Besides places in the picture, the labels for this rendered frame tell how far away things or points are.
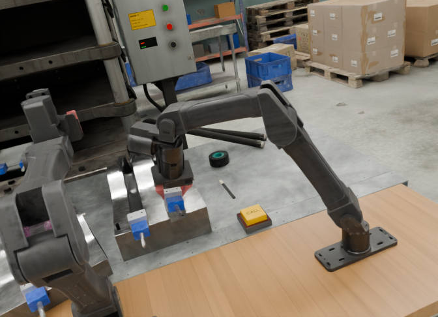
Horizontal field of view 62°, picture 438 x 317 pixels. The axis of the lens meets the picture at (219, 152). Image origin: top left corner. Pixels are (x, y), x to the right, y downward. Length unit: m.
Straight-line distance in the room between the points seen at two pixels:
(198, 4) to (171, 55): 5.98
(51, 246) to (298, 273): 0.58
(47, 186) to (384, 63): 4.59
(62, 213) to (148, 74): 1.28
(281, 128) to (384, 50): 4.15
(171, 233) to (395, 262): 0.57
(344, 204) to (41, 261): 0.62
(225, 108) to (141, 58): 1.01
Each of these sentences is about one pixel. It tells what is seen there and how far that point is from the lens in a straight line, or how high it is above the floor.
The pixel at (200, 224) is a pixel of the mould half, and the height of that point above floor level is 0.84.
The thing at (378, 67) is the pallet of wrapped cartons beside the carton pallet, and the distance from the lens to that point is 4.86.
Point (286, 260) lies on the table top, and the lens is 0.96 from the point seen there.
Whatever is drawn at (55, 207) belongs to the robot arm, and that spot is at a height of 1.21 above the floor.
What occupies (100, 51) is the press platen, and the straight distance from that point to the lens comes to 1.60.
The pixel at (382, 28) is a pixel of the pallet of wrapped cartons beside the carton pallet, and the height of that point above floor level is 0.63.
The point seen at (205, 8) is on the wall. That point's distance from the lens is 7.75.
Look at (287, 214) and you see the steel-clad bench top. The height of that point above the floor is 0.80.
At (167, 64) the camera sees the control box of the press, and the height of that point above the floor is 1.14.
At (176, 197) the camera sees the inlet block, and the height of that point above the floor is 0.95.
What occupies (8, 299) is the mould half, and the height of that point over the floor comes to 0.85.
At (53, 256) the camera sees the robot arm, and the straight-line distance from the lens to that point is 0.56.
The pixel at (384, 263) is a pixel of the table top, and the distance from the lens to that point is 0.97.
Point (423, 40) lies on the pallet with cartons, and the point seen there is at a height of 0.34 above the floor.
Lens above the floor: 1.45
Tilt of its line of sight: 25 degrees down
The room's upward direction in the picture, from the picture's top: 11 degrees counter-clockwise
